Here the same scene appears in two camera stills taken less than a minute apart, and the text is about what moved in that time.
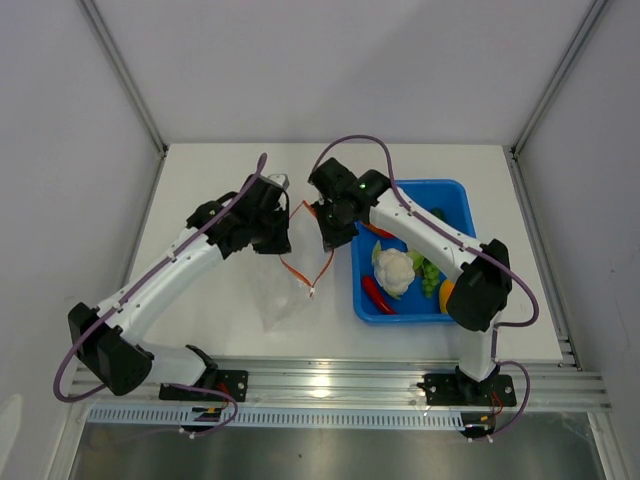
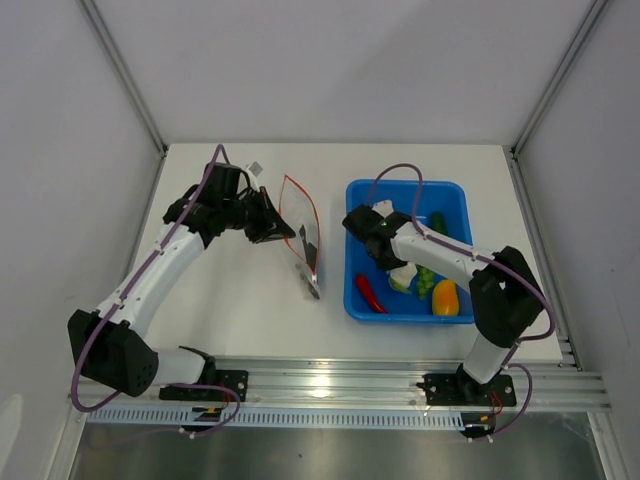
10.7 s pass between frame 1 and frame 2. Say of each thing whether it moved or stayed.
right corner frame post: stayed
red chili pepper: moved
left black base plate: stayed
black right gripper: moved
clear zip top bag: moved
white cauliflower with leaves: moved
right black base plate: stayed
